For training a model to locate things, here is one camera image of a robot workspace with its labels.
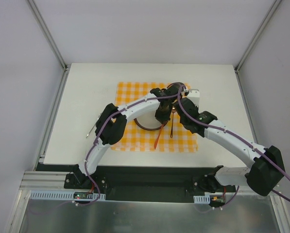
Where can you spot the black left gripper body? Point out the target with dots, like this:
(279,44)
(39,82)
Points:
(162,114)

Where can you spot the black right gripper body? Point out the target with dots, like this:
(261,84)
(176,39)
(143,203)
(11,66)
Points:
(179,107)

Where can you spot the copper spoon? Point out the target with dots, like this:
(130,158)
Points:
(173,111)

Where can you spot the yellow white checkered cloth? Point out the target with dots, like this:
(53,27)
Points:
(138,139)

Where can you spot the orange chopsticks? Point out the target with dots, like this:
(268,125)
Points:
(158,136)

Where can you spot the red rimmed cream plate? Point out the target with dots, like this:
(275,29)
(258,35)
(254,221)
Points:
(148,122)

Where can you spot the metal cup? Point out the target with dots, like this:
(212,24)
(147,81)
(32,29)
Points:
(178,84)

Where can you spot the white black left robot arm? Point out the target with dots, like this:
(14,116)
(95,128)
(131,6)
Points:
(111,124)

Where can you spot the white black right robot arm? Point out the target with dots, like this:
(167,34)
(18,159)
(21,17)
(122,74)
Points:
(263,168)

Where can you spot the silver fork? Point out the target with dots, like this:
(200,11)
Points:
(90,131)

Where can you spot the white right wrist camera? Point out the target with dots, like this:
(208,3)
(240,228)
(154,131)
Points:
(194,96)

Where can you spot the aluminium right side rail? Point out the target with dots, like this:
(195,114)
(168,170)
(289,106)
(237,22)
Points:
(246,106)

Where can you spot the aluminium rail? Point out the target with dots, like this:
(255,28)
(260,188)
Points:
(42,179)
(246,106)
(51,119)

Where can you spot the right white cable duct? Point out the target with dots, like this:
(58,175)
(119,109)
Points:
(201,199)

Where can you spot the white cable duct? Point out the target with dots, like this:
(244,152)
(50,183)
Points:
(66,195)
(201,199)

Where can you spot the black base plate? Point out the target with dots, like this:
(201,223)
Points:
(217,192)

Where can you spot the aluminium frame post right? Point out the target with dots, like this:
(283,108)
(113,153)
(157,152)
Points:
(259,32)

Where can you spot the aluminium frame post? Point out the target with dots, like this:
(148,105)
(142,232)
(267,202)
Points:
(46,32)
(259,32)

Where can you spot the aluminium left side rail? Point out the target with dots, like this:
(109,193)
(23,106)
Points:
(51,119)

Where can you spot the aluminium front rail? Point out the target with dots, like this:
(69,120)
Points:
(42,179)

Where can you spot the left white cable duct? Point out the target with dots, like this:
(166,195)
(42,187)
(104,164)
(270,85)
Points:
(66,195)

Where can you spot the aluminium frame post left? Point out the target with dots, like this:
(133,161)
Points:
(46,32)

